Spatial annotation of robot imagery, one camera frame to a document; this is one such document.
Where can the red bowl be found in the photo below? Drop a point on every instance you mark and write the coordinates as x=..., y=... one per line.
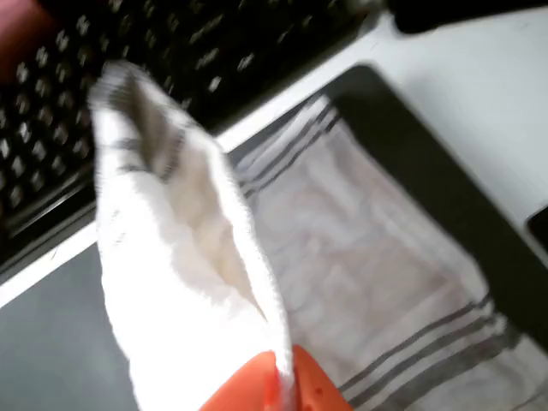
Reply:
x=17, y=38

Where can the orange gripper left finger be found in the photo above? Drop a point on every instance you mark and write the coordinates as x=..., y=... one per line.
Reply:
x=250, y=389

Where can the black desk mat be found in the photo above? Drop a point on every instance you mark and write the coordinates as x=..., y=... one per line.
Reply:
x=428, y=171

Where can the white towel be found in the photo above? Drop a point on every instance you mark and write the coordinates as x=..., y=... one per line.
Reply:
x=180, y=278

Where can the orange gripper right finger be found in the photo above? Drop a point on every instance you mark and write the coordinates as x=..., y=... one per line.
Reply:
x=317, y=389

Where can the black keyboard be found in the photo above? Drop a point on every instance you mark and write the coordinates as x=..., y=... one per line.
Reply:
x=192, y=43

